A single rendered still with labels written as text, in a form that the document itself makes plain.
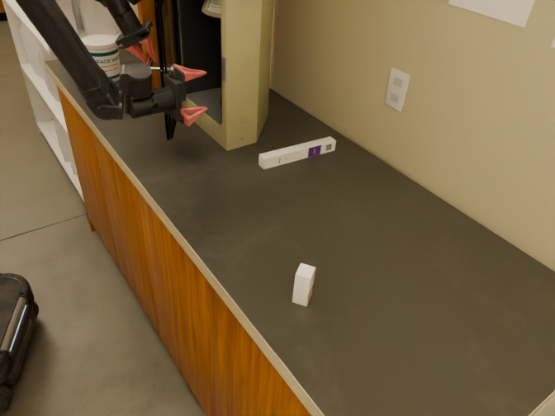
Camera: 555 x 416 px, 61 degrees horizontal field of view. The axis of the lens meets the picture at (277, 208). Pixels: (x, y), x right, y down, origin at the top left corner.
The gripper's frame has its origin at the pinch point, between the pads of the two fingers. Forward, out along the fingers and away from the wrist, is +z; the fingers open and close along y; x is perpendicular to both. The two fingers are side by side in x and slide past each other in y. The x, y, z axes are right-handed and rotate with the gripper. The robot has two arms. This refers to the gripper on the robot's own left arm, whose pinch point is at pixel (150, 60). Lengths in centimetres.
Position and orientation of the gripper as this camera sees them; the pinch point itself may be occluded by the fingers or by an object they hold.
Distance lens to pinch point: 144.7
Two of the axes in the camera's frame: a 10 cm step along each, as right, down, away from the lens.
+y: -9.3, 3.3, 1.8
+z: 3.7, 7.2, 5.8
